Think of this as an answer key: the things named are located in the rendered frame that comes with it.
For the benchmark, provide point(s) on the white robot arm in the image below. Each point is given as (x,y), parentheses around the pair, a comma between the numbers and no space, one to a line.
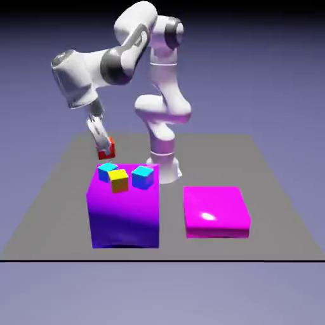
(162,83)

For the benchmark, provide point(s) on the small cyan cube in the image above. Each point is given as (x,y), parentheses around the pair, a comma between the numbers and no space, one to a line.
(142,176)
(106,168)

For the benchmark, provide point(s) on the large flat magenta box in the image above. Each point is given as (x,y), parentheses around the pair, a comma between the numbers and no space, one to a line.
(215,210)

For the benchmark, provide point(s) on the small red cube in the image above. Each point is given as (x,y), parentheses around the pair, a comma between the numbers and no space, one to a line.
(111,147)

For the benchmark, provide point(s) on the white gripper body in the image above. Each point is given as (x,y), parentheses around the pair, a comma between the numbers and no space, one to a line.
(97,132)

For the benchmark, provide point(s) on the large tall magenta box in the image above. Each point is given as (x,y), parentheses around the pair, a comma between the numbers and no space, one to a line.
(124,215)

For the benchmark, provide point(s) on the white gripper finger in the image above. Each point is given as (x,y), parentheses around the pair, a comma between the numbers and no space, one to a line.
(106,151)

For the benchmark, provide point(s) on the small yellow cube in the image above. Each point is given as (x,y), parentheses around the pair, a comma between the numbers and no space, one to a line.
(119,180)

